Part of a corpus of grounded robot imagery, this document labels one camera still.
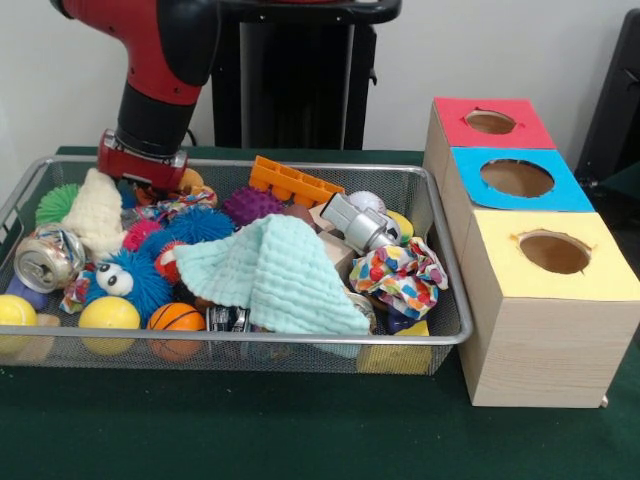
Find dark green tablecloth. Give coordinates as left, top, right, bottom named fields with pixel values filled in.
left=0, top=144, right=640, bottom=480

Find blue spiky toy with eyes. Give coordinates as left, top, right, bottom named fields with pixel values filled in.
left=167, top=207, right=236, bottom=246
left=82, top=249, right=174, bottom=321

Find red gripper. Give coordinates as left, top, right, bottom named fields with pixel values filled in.
left=97, top=129, right=190, bottom=194

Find crushed silver drink can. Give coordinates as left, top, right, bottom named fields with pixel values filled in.
left=13, top=223, right=87, bottom=293

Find small basketball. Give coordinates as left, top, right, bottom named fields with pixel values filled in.
left=147, top=302, right=207, bottom=362

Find polka dot crumpled wrapper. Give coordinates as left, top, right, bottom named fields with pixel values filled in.
left=349, top=237, right=450, bottom=320

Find mint muslin cloth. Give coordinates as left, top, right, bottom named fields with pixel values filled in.
left=173, top=213, right=371, bottom=335

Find wooden three-hole box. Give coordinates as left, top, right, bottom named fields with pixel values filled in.
left=422, top=96, right=640, bottom=409

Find black chair back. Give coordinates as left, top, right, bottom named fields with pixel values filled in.
left=573, top=7, right=640, bottom=186

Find silver mesh bin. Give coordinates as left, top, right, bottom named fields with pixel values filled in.
left=0, top=154, right=474, bottom=376

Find cream muslin cloth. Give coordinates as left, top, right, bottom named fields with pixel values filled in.
left=62, top=168, right=126, bottom=261

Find purple spiky ball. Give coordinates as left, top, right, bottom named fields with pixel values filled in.
left=222, top=187, right=284, bottom=229

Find orange plastic tray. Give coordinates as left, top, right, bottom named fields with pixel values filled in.
left=249, top=155, right=346, bottom=206

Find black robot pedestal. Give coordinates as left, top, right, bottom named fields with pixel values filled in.
left=209, top=0, right=404, bottom=150

